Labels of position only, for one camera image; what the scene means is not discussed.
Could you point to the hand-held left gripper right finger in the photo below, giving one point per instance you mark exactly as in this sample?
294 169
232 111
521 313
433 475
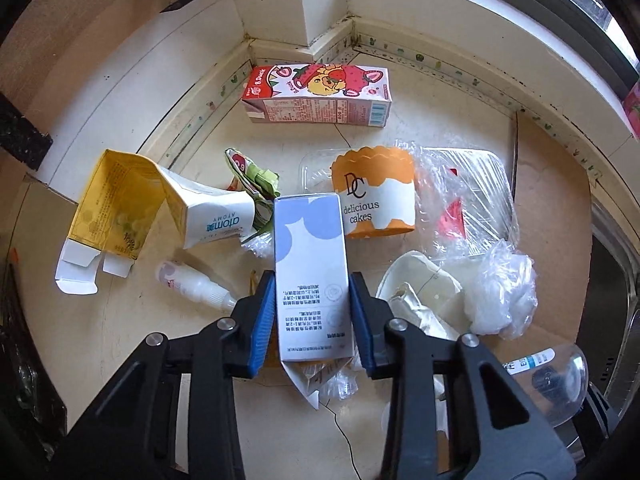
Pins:
362 332

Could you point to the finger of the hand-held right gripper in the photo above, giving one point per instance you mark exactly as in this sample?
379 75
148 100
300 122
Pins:
600 412

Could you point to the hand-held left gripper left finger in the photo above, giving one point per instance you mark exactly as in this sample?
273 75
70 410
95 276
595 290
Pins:
262 327

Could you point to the clear plastic bottle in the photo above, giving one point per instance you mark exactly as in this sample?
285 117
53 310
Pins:
545 385

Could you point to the white and blue carton box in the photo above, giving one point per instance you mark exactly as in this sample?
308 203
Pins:
310 270

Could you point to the torn white wrapper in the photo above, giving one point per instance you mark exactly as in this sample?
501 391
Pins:
312 385

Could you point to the crushed white paper cup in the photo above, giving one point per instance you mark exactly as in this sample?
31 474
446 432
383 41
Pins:
425 280

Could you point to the small white spray bottle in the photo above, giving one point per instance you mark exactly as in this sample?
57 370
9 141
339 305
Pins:
190 282

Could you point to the yellow and white opened carton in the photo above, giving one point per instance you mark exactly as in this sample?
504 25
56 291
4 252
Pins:
215 215

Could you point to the orange and white cake cup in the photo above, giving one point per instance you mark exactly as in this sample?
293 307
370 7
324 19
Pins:
375 200

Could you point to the crumpled white plastic bag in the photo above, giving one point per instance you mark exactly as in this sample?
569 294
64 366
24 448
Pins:
500 290

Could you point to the green and red crumpled wrapper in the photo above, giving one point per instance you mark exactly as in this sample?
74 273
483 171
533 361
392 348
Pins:
256 180

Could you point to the clear plastic clamshell container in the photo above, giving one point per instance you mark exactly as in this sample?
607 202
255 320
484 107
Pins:
317 170

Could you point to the film wrapped plastic tray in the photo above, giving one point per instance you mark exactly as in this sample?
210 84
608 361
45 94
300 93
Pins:
480 185

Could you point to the brown cardboard sheet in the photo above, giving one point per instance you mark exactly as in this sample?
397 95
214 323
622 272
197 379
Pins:
550 210

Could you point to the strawberry print milk carton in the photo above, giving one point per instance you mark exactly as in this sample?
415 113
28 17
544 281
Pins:
320 95

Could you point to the red printed packet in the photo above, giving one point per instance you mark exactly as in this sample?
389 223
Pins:
634 110

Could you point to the dark speckled block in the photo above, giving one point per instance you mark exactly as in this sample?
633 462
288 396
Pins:
22 130

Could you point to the dark window frame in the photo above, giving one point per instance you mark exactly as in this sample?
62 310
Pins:
525 5

